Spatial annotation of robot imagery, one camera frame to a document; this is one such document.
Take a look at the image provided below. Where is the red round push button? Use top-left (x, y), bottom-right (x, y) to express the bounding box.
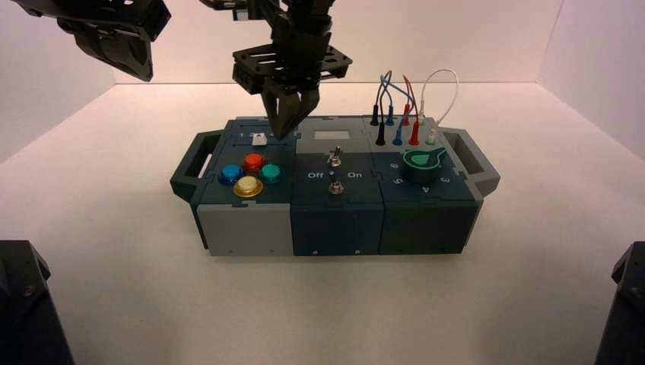
top-left (241, 153), bottom-right (266, 174)

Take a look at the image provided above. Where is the dark teal grey control box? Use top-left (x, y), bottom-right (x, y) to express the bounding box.
top-left (170, 114), bottom-right (501, 258)

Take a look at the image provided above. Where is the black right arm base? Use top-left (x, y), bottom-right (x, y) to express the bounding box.
top-left (594, 240), bottom-right (645, 365)

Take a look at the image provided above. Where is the yellow round push button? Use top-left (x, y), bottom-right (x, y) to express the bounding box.
top-left (232, 176), bottom-right (265, 199)

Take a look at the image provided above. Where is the white banana plug cable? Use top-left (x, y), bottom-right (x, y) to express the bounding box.
top-left (419, 68), bottom-right (460, 147)

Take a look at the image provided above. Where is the black banana plug cable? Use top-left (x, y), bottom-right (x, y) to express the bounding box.
top-left (370, 70), bottom-right (394, 148)

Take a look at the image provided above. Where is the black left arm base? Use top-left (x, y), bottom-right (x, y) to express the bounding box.
top-left (0, 240), bottom-right (75, 365)

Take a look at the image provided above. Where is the blue banana plug cable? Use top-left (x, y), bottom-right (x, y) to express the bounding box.
top-left (377, 70), bottom-right (419, 148)

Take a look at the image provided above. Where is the blue round push button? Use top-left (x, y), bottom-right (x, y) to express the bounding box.
top-left (218, 164), bottom-right (246, 187)

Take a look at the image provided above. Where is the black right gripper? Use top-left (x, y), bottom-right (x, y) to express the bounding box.
top-left (232, 0), bottom-right (353, 141)

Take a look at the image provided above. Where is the green round push button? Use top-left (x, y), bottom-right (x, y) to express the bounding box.
top-left (258, 163), bottom-right (285, 186)

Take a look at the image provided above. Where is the green rotary knob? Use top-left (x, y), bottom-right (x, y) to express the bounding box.
top-left (401, 147), bottom-right (449, 186)

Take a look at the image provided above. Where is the red banana plug cable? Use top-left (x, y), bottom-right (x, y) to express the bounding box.
top-left (402, 74), bottom-right (421, 148)

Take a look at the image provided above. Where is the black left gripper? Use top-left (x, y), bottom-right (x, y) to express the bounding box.
top-left (10, 0), bottom-right (173, 83)

